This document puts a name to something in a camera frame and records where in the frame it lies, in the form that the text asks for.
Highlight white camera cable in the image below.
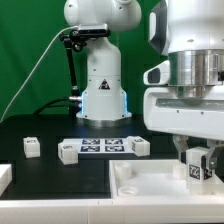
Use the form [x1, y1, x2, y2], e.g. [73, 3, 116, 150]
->
[0, 26, 80, 124]

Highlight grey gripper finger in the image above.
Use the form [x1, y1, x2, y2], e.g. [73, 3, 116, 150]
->
[201, 139, 224, 170]
[173, 135, 188, 164]

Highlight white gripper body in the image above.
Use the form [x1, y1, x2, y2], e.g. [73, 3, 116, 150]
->
[143, 60, 224, 141]

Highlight white square table top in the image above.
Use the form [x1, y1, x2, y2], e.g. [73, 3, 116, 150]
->
[109, 159, 224, 198]

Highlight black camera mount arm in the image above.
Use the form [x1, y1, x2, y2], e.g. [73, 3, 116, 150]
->
[59, 33, 88, 116]

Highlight white left fence block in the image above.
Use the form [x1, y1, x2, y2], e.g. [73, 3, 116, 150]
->
[0, 164, 12, 196]

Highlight grey camera on mount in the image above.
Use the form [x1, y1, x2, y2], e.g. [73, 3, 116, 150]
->
[70, 24, 111, 38]

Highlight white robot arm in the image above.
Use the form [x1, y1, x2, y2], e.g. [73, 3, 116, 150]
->
[64, 0, 224, 170]

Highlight white front fence rail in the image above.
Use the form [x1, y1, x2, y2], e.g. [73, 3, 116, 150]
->
[0, 200, 224, 224]

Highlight black base cables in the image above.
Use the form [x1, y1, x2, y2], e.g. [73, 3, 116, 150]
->
[34, 96, 83, 116]

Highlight fiducial marker sheet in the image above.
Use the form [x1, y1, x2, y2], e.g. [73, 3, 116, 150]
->
[63, 138, 131, 154]

